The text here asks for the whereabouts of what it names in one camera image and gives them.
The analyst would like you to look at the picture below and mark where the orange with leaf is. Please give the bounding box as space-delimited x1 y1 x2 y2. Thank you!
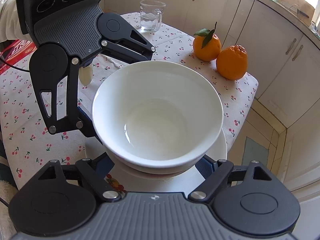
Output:
193 21 222 62

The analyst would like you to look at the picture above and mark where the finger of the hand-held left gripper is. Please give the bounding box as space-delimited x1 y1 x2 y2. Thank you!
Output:
34 56 97 138
100 27 156 64

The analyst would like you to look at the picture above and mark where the black cable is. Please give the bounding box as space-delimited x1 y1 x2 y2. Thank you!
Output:
0 57 31 72

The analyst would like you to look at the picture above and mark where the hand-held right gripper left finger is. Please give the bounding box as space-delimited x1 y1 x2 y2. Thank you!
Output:
37 152 122 202

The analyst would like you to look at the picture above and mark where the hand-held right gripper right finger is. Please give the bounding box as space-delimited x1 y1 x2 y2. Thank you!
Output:
188 155 273 203

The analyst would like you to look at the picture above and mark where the white fruit-print plate with stain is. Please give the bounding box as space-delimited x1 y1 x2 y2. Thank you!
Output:
84 127 228 194

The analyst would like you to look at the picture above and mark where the wooden cutting board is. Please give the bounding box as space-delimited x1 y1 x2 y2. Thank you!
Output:
277 0 316 20

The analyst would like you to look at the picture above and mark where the white pink-flower bowl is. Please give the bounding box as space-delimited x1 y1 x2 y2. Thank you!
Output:
92 60 224 168
107 152 208 175

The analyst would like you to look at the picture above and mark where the glass mug with water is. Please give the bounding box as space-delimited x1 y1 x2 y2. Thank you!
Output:
139 0 167 33

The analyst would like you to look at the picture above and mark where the bumpy orange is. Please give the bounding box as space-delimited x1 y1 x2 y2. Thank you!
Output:
216 44 248 81

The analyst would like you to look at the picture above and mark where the red printed box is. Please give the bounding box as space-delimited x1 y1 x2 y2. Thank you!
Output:
0 39 36 76

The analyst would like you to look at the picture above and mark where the cherry-print tablecloth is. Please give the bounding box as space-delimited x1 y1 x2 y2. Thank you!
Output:
0 12 259 198

